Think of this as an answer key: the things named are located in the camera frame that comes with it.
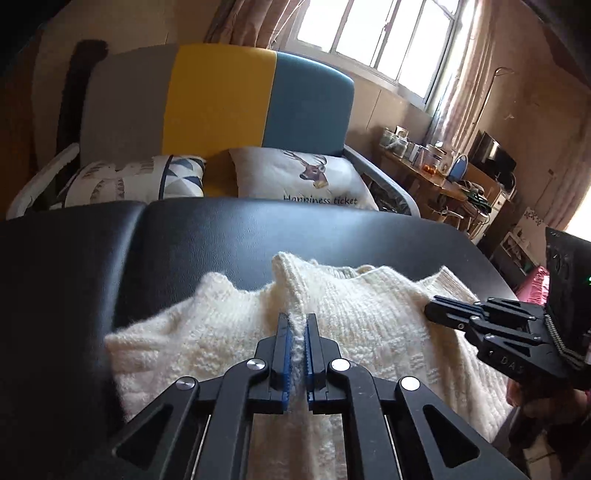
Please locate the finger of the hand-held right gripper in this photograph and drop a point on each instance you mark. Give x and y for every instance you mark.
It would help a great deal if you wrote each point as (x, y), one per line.
(450, 307)
(503, 333)

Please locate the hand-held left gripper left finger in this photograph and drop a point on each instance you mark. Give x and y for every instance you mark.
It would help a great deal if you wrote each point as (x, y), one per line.
(287, 360)

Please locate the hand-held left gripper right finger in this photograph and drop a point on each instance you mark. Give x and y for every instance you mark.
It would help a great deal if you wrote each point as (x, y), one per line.
(310, 364)

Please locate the cream knitted sweater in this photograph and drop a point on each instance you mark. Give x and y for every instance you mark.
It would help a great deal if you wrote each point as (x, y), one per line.
(369, 323)

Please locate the person's right hand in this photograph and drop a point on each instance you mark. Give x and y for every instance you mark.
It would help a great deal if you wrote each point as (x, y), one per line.
(549, 406)

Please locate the pink cloth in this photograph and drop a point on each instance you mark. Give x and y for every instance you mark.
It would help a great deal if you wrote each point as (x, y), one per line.
(535, 282)

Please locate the white cabinet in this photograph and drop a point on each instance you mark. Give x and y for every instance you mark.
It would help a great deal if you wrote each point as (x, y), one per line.
(515, 251)

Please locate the green object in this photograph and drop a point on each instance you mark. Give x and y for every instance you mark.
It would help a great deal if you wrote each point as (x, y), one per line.
(478, 202)

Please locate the wooden desk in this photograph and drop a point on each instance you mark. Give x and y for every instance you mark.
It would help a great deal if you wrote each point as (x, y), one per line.
(438, 185)

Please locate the blue round object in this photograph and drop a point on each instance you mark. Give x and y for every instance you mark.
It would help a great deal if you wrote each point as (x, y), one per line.
(458, 168)

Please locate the glass jar with oranges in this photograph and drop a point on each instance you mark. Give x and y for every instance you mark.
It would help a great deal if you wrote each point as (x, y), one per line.
(434, 162)

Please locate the black monitor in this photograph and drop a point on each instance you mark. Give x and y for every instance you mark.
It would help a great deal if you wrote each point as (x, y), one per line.
(490, 154)

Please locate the black leather bench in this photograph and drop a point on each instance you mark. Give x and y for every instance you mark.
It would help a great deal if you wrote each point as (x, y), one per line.
(138, 258)

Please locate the white deer print pillow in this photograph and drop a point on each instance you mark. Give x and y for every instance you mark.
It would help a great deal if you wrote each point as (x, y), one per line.
(277, 180)

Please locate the metal hooked stand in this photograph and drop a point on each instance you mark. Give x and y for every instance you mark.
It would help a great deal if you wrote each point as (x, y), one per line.
(490, 92)

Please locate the pink striped curtain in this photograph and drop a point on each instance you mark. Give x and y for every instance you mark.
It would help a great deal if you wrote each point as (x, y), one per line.
(461, 83)
(258, 21)

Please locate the white geometric print pillow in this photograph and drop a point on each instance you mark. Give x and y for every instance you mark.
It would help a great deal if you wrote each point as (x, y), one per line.
(120, 180)

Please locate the grey yellow blue sofa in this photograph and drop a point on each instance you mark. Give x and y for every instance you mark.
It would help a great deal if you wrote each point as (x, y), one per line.
(217, 101)

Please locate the window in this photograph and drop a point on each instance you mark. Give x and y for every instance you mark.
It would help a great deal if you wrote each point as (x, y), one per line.
(369, 27)

